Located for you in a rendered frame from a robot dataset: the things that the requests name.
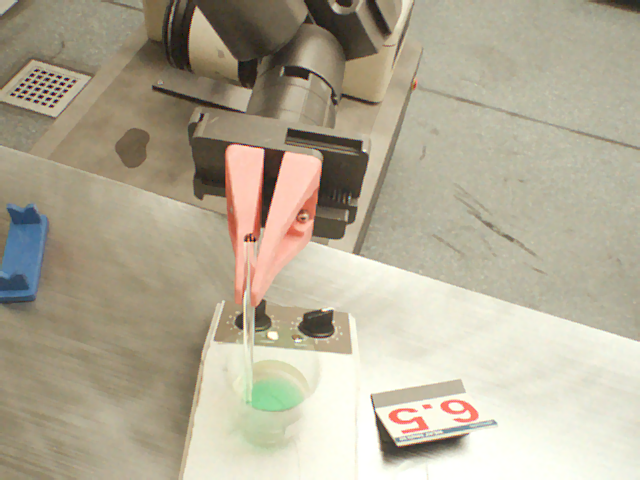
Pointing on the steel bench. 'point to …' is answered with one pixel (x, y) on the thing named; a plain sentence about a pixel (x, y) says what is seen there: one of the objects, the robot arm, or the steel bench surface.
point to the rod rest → (23, 254)
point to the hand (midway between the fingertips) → (249, 285)
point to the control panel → (341, 339)
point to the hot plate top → (342, 464)
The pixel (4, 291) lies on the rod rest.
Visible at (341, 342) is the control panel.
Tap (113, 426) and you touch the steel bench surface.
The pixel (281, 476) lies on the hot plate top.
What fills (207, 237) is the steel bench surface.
